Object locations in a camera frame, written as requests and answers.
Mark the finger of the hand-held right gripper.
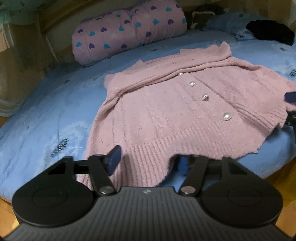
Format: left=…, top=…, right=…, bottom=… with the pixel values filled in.
left=286, top=111, right=296, bottom=133
left=284, top=92, right=296, bottom=104

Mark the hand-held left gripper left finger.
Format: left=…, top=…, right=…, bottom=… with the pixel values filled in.
left=47, top=146, right=122, bottom=196

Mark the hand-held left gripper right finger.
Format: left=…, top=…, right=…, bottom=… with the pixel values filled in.
left=178, top=156, right=248, bottom=195

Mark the pink knit cardigan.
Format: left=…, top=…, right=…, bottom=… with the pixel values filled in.
left=76, top=42, right=296, bottom=188

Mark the black cloth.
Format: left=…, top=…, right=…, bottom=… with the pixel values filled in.
left=246, top=20, right=295, bottom=45

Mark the blue dandelion-print bed sheet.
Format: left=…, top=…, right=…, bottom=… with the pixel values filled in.
left=0, top=29, right=296, bottom=202

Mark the blue pillow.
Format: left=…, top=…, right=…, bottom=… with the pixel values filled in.
left=205, top=13, right=266, bottom=41

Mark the dark patterned cloth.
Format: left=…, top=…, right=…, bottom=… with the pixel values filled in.
left=190, top=5, right=225, bottom=29

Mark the pink heart-print rolled quilt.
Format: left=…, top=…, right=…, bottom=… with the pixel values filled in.
left=71, top=3, right=187, bottom=66

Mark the beige sheer curtain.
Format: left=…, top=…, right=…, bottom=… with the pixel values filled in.
left=0, top=0, right=58, bottom=117

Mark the wooden headboard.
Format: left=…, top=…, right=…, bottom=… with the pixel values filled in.
left=38, top=0, right=139, bottom=35

